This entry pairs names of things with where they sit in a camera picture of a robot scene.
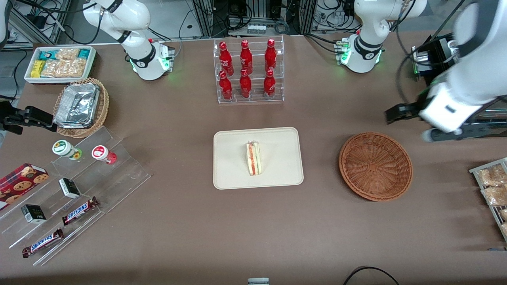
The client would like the small black carton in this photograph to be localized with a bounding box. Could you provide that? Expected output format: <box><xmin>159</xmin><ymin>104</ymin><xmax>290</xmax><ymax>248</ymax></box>
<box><xmin>21</xmin><ymin>204</ymin><xmax>47</xmax><ymax>224</ymax></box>
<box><xmin>59</xmin><ymin>178</ymin><xmax>81</xmax><ymax>199</ymax></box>

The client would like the round brown wicker basket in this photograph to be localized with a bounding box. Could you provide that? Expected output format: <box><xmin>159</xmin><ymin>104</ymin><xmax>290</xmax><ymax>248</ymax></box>
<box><xmin>339</xmin><ymin>132</ymin><xmax>413</xmax><ymax>202</ymax></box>

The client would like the clear bag of crackers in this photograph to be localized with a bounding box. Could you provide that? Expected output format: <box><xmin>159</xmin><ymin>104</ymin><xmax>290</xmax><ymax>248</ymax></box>
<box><xmin>55</xmin><ymin>47</ymin><xmax>80</xmax><ymax>61</ymax></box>
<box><xmin>41</xmin><ymin>59</ymin><xmax>66</xmax><ymax>78</ymax></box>
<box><xmin>63</xmin><ymin>59</ymin><xmax>88</xmax><ymax>78</ymax></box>

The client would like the snickers chocolate bar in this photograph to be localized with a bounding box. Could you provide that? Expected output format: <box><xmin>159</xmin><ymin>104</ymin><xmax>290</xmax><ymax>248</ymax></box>
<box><xmin>61</xmin><ymin>197</ymin><xmax>99</xmax><ymax>226</ymax></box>
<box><xmin>22</xmin><ymin>228</ymin><xmax>64</xmax><ymax>258</ymax></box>

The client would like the oval light wicker basket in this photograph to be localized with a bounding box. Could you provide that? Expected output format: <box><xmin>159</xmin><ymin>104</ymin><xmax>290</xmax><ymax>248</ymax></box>
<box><xmin>53</xmin><ymin>78</ymin><xmax>110</xmax><ymax>139</ymax></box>

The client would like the triangular sandwich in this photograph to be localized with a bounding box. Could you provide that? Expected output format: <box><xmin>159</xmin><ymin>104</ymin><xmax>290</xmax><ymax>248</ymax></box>
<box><xmin>246</xmin><ymin>141</ymin><xmax>262</xmax><ymax>177</ymax></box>

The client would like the beige plastic tray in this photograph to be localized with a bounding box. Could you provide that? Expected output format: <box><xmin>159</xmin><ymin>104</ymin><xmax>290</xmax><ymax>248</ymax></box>
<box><xmin>213</xmin><ymin>127</ymin><xmax>304</xmax><ymax>190</ymax></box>

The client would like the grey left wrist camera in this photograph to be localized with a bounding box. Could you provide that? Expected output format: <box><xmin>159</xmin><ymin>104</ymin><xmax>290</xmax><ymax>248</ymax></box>
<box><xmin>421</xmin><ymin>122</ymin><xmax>473</xmax><ymax>143</ymax></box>

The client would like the clear acrylic bottle rack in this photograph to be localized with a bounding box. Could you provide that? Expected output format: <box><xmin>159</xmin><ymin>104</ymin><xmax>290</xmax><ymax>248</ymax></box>
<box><xmin>213</xmin><ymin>35</ymin><xmax>285</xmax><ymax>104</ymax></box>

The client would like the stack of foil trays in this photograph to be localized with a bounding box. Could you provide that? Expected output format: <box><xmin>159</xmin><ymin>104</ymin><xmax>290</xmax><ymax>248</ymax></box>
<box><xmin>54</xmin><ymin>83</ymin><xmax>100</xmax><ymax>129</ymax></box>

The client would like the green lid yogurt cup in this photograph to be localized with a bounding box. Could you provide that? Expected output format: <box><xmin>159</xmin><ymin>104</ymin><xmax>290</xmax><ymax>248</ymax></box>
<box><xmin>52</xmin><ymin>140</ymin><xmax>83</xmax><ymax>161</ymax></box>

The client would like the black food warmer appliance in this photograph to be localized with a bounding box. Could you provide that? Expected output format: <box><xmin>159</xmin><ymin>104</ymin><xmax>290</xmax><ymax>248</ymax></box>
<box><xmin>420</xmin><ymin>34</ymin><xmax>507</xmax><ymax>139</ymax></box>

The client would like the clear bag of pastries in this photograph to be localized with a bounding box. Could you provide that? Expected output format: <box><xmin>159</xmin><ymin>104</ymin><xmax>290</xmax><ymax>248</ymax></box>
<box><xmin>477</xmin><ymin>164</ymin><xmax>507</xmax><ymax>187</ymax></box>
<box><xmin>481</xmin><ymin>185</ymin><xmax>507</xmax><ymax>206</ymax></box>

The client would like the tray of snack bags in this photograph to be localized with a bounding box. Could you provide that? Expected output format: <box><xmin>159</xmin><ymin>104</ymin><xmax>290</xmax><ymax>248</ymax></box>
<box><xmin>469</xmin><ymin>158</ymin><xmax>507</xmax><ymax>242</ymax></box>

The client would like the red cola bottle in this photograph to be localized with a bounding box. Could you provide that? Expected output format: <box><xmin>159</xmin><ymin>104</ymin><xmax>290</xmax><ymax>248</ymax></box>
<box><xmin>263</xmin><ymin>69</ymin><xmax>276</xmax><ymax>99</ymax></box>
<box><xmin>219</xmin><ymin>41</ymin><xmax>234</xmax><ymax>76</ymax></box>
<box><xmin>265</xmin><ymin>38</ymin><xmax>277</xmax><ymax>73</ymax></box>
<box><xmin>240</xmin><ymin>69</ymin><xmax>252</xmax><ymax>99</ymax></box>
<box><xmin>219</xmin><ymin>70</ymin><xmax>233</xmax><ymax>101</ymax></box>
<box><xmin>240</xmin><ymin>40</ymin><xmax>253</xmax><ymax>75</ymax></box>

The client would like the white rectangular snack bin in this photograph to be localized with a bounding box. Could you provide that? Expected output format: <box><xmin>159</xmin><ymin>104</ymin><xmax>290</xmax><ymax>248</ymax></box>
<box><xmin>24</xmin><ymin>46</ymin><xmax>97</xmax><ymax>85</ymax></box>

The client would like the black cable loop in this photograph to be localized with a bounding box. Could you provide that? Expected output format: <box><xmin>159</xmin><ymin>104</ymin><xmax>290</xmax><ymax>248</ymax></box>
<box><xmin>343</xmin><ymin>266</ymin><xmax>400</xmax><ymax>285</ymax></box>

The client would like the red cookie box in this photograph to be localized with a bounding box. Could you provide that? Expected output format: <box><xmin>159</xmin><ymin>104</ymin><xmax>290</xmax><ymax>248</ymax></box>
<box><xmin>0</xmin><ymin>163</ymin><xmax>50</xmax><ymax>207</ymax></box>

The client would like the clear acrylic stepped display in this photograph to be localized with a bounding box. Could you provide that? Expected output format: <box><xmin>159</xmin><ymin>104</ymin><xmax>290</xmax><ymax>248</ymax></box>
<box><xmin>0</xmin><ymin>126</ymin><xmax>151</xmax><ymax>266</ymax></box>

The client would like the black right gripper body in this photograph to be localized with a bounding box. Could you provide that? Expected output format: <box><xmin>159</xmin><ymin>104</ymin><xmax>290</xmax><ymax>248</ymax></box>
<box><xmin>0</xmin><ymin>101</ymin><xmax>19</xmax><ymax>135</ymax></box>

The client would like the red lid yogurt cup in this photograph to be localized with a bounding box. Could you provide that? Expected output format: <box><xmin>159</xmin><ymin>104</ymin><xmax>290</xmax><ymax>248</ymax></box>
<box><xmin>91</xmin><ymin>145</ymin><xmax>117</xmax><ymax>165</ymax></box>

